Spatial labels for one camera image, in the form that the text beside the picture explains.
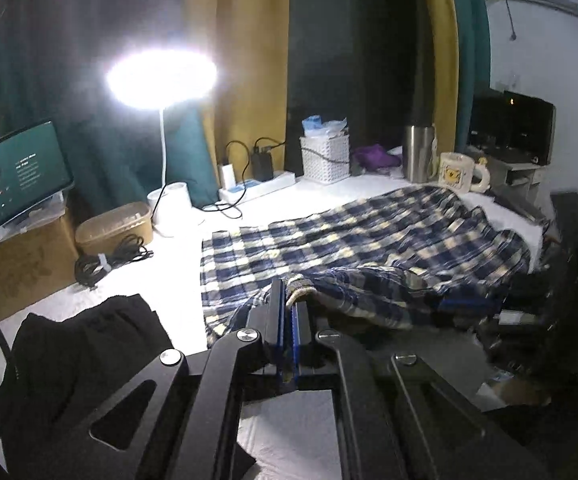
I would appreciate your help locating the teal curtain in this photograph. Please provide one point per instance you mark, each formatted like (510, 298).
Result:
(471, 35)
(69, 60)

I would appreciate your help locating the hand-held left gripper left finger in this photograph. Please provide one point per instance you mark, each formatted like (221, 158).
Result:
(279, 320)

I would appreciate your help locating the blue plastic bag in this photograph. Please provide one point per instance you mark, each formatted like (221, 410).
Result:
(314, 125)

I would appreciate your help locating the cardboard box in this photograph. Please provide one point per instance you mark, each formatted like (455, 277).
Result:
(24, 265)

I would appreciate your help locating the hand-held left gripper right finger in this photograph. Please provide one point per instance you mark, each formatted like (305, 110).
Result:
(301, 340)

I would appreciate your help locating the tablet with teal screen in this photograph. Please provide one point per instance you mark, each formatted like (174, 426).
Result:
(19, 175)

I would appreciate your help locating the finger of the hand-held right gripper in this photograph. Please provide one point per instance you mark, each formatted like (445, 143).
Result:
(469, 305)

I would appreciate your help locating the blue plaid pants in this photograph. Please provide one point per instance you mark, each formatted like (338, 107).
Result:
(369, 240)

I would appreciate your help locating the yellow curtain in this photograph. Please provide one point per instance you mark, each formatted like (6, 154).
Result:
(441, 35)
(239, 35)

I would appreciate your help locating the steel tumbler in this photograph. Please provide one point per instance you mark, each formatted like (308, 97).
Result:
(419, 155)

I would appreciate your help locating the cream mug with yellow print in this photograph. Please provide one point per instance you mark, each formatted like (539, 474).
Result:
(456, 172)

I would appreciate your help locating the small white shelf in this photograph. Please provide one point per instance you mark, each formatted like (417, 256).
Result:
(519, 167)

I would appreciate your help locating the white desk lamp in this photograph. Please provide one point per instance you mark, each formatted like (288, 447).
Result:
(174, 205)

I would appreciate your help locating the black charger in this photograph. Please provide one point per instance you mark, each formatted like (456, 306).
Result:
(262, 165)

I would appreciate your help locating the brown lidded container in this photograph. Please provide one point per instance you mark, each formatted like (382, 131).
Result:
(114, 225)

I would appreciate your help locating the purple cloth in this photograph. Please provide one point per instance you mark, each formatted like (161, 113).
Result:
(374, 156)

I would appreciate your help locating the black monitor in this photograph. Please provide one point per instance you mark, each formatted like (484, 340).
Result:
(519, 125)

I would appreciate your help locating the white power strip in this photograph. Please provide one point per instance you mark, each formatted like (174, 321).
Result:
(264, 185)

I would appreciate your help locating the white woven basket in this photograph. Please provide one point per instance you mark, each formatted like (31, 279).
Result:
(324, 170)

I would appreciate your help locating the black cloth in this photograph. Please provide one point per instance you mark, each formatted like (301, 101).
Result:
(69, 350)

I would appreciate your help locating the white charger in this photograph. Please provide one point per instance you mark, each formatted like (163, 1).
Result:
(228, 175)

